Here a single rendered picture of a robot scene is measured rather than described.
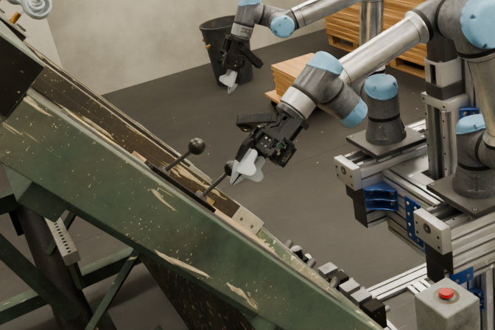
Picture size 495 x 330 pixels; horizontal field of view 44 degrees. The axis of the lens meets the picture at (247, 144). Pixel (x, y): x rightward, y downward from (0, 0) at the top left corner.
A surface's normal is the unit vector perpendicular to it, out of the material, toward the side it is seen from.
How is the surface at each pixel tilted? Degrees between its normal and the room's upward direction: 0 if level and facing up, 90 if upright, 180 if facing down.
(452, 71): 90
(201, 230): 90
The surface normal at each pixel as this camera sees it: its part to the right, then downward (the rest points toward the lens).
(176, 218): 0.46, 0.29
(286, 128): -0.45, -0.40
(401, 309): -0.18, -0.89
